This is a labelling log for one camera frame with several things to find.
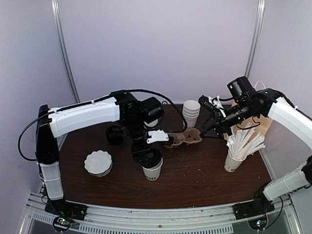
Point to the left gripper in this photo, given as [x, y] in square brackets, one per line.
[136, 151]

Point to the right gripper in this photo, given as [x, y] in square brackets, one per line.
[224, 125]

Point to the cardboard cup carrier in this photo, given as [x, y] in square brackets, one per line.
[188, 137]

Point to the stack of white paper cups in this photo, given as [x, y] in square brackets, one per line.
[191, 110]

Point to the single white paper cup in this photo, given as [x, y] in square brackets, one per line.
[153, 173]

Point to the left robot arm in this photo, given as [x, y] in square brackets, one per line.
[118, 106]

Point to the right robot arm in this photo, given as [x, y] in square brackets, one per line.
[276, 106]

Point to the stack of black lids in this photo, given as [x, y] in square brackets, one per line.
[114, 135]

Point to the paper cup holding straws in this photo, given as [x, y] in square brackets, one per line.
[233, 161]

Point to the brown paper bag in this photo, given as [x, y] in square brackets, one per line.
[260, 125]

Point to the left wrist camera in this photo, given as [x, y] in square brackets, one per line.
[159, 136]

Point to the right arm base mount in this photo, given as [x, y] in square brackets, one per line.
[254, 211]

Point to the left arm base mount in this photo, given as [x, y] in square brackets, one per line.
[66, 213]

